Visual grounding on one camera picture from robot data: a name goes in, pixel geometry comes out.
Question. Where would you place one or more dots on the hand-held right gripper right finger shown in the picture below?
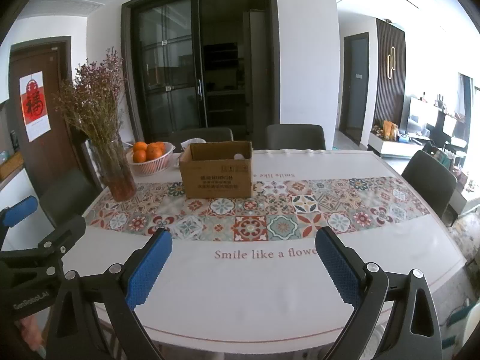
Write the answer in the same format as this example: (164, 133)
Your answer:
(337, 270)

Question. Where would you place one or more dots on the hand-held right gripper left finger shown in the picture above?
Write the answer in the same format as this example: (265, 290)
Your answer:
(150, 266)

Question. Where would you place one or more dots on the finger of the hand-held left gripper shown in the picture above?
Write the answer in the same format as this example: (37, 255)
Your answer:
(20, 210)
(63, 234)

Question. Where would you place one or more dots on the brown cardboard box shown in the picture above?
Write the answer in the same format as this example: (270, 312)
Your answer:
(213, 180)

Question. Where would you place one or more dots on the white round soft toy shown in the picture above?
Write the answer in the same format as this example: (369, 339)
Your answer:
(238, 156)

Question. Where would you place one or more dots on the person's left hand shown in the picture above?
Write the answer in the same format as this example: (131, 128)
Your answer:
(32, 335)

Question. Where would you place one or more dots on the grey dining chair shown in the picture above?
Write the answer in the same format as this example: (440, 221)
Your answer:
(431, 183)
(296, 137)
(204, 135)
(71, 195)

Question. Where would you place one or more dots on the brown wooden door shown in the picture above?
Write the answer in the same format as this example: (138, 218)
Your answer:
(56, 138)

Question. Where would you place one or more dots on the white tile-pattern tablecloth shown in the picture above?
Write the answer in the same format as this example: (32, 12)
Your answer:
(243, 288)

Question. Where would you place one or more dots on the white plastic basket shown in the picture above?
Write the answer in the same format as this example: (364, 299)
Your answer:
(150, 168)

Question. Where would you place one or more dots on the orange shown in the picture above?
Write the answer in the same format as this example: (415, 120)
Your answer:
(161, 145)
(139, 156)
(153, 152)
(140, 145)

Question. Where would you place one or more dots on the white plastic bag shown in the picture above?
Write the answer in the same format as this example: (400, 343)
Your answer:
(192, 144)

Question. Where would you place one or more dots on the dried flower bunch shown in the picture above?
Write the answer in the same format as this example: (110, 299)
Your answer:
(93, 97)

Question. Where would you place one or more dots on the white media cabinet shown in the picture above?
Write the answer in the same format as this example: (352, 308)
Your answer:
(393, 146)

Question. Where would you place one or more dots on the orange gift bag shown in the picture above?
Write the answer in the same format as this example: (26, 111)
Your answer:
(390, 129)

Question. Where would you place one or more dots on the dark hallway door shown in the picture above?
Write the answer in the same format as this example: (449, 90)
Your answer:
(355, 90)

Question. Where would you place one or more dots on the dark glass sliding door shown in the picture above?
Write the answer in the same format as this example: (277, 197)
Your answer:
(168, 63)

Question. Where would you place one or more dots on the red white wall calendar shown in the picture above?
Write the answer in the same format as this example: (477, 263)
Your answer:
(34, 108)

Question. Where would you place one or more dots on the dark slatted wall panel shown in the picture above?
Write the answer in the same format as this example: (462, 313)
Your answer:
(390, 97)

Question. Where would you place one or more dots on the gold wall ornament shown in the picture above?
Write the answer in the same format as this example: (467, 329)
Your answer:
(392, 63)

